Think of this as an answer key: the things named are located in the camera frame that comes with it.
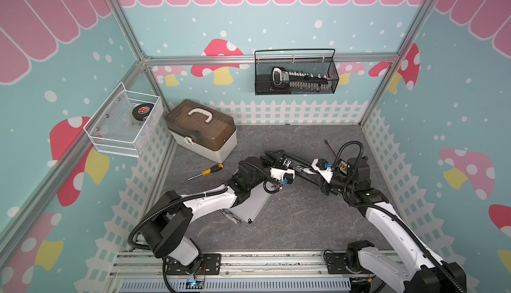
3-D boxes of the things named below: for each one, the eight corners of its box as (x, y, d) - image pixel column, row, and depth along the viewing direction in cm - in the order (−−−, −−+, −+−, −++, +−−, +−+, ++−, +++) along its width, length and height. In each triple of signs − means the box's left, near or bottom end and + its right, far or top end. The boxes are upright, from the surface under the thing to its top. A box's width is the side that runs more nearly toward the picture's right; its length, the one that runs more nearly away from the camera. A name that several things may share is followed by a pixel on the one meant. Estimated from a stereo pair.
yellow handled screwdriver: (190, 182, 99) (188, 180, 96) (189, 180, 99) (187, 177, 97) (224, 167, 104) (223, 164, 102) (223, 165, 105) (222, 162, 103)
